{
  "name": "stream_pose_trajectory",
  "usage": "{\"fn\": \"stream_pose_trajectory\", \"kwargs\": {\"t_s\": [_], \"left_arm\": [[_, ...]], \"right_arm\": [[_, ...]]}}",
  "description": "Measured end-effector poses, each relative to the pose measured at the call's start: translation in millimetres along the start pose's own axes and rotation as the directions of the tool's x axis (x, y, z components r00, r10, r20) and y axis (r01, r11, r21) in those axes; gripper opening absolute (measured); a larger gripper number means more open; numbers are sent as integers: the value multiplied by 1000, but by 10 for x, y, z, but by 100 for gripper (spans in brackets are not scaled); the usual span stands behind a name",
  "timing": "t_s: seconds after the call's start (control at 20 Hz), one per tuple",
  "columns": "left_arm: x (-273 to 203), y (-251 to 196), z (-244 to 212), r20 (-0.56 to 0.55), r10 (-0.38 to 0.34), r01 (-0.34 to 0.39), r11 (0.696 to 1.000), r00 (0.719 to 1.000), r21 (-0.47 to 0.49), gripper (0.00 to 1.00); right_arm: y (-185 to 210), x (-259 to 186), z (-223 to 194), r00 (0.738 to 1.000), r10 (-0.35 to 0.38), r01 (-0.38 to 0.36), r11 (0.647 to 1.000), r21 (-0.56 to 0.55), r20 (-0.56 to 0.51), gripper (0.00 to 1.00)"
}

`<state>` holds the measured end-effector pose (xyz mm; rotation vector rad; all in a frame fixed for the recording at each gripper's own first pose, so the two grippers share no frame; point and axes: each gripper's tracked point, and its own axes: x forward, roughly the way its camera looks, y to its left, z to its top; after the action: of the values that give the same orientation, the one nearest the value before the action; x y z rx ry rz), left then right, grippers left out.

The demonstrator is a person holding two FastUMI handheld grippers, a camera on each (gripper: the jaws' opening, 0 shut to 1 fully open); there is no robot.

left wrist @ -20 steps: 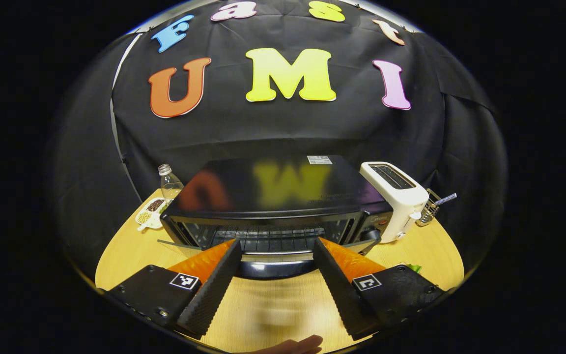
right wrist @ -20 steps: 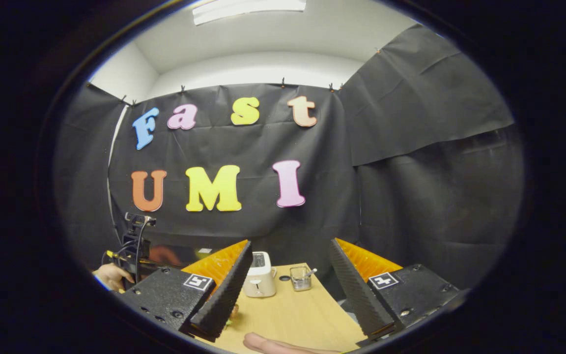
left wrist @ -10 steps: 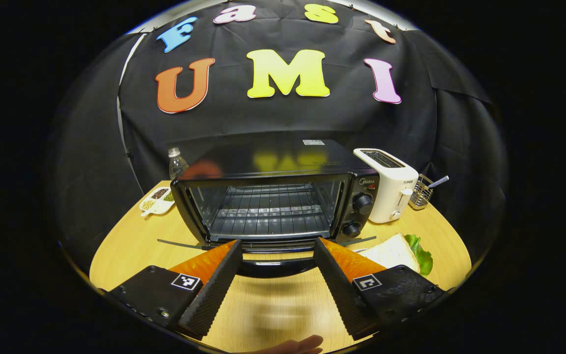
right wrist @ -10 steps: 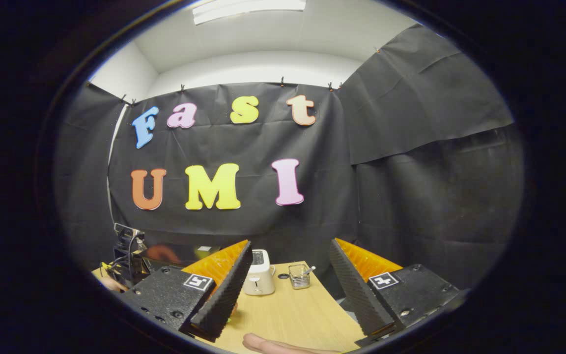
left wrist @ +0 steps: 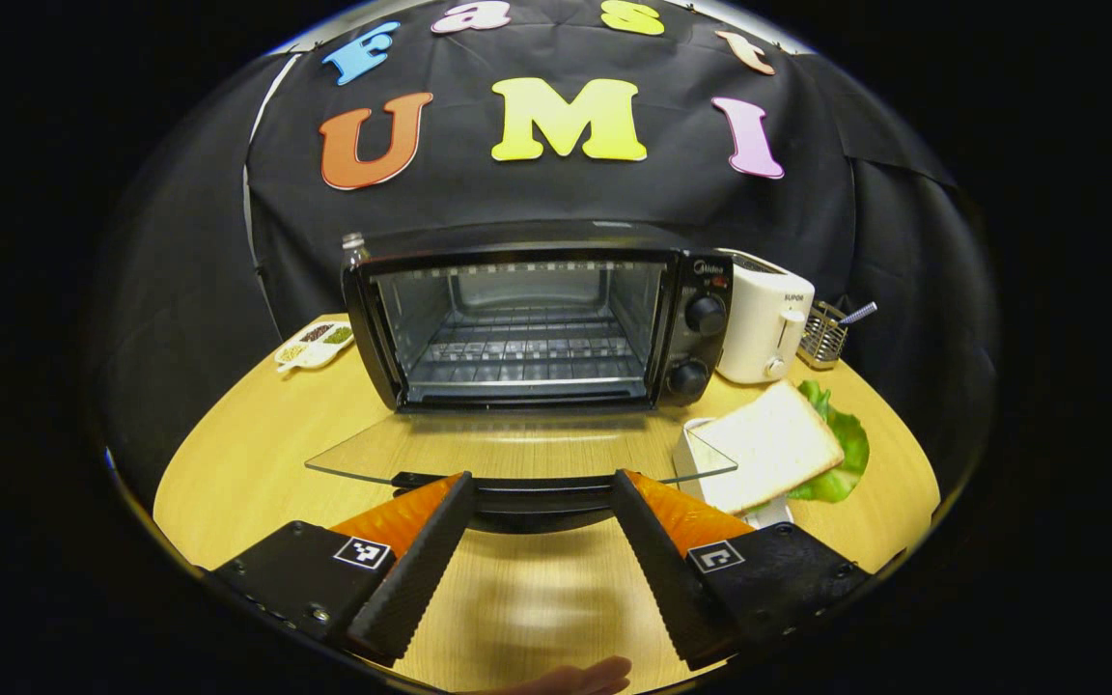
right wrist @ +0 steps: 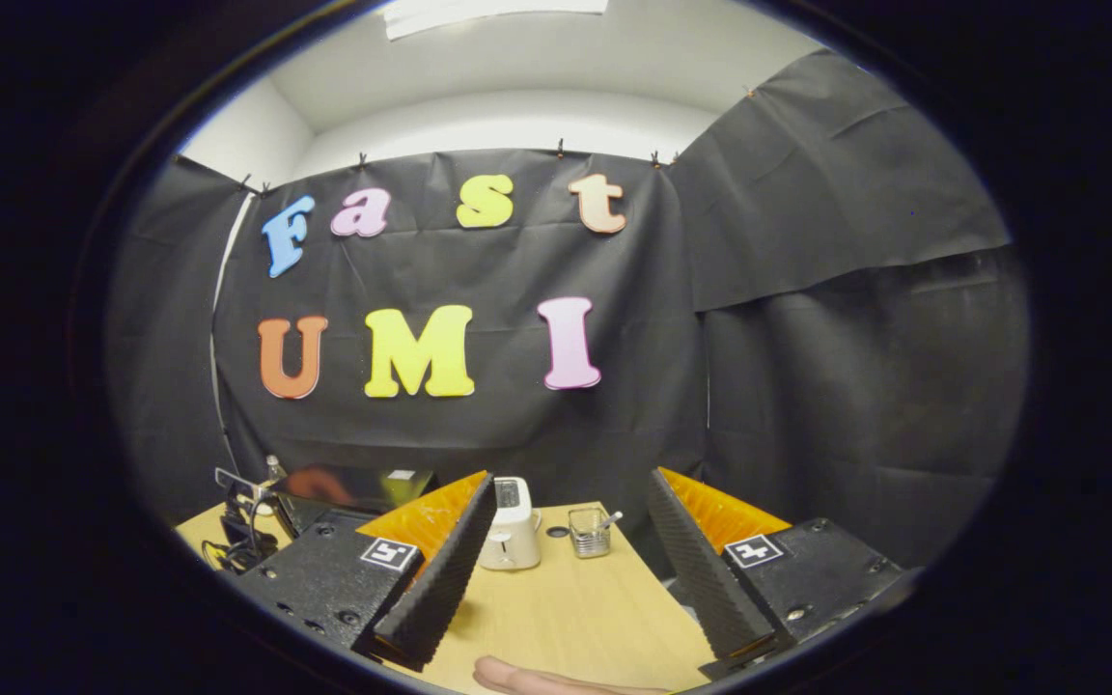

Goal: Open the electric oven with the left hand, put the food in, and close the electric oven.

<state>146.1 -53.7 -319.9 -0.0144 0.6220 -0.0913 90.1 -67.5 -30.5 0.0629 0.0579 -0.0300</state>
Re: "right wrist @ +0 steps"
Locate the black backdrop cloth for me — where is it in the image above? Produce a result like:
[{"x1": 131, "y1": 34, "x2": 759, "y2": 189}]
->
[{"x1": 102, "y1": 48, "x2": 1035, "y2": 570}]

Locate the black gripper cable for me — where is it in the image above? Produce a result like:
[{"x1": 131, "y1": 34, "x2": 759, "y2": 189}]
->
[{"x1": 201, "y1": 536, "x2": 258, "y2": 576}]

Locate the white toaster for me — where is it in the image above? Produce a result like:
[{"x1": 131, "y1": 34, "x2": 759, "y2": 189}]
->
[{"x1": 479, "y1": 477, "x2": 543, "y2": 570}]

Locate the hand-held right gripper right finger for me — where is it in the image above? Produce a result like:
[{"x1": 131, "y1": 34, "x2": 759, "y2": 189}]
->
[{"x1": 648, "y1": 466, "x2": 924, "y2": 681}]

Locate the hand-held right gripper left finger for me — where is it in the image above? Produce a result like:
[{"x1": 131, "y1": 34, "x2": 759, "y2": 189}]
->
[{"x1": 233, "y1": 470, "x2": 497, "y2": 674}]

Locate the black electric oven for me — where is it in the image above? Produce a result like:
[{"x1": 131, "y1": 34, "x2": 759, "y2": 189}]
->
[{"x1": 271, "y1": 466, "x2": 437, "y2": 542}]

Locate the wire mesh basket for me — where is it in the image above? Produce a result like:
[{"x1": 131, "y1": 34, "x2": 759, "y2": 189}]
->
[{"x1": 568, "y1": 507, "x2": 612, "y2": 559}]

